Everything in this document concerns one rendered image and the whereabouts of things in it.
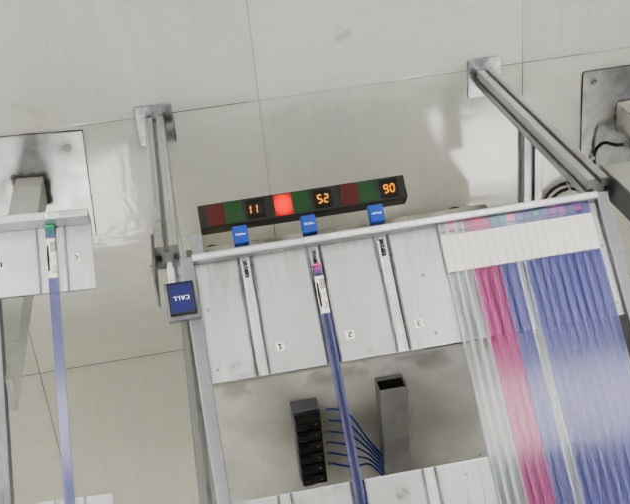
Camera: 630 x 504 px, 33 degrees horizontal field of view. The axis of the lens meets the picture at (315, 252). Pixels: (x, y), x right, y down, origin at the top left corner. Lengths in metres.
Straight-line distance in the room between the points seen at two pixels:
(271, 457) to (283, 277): 0.47
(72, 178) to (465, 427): 1.00
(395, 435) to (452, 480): 0.36
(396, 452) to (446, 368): 0.18
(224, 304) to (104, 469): 1.21
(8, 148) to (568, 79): 1.25
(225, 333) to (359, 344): 0.21
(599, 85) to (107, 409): 1.41
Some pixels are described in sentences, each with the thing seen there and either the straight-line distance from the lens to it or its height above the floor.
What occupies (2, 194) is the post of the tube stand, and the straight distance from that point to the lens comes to 2.40.
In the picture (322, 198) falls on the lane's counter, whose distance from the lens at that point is 1.71.
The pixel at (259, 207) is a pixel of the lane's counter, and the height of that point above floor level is 0.66.
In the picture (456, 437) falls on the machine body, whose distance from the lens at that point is 2.08.
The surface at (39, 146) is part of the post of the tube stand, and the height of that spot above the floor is 0.01.
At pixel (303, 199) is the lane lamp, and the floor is 0.66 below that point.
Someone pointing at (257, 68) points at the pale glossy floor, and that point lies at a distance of 2.31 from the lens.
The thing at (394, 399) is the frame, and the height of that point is 0.66.
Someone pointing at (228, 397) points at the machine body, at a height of 0.62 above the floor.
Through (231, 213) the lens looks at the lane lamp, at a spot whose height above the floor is 0.66.
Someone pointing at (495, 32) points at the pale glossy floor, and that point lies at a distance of 2.41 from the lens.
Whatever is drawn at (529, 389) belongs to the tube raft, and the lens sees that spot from 1.67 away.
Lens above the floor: 2.20
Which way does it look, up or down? 61 degrees down
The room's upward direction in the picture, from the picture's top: 160 degrees clockwise
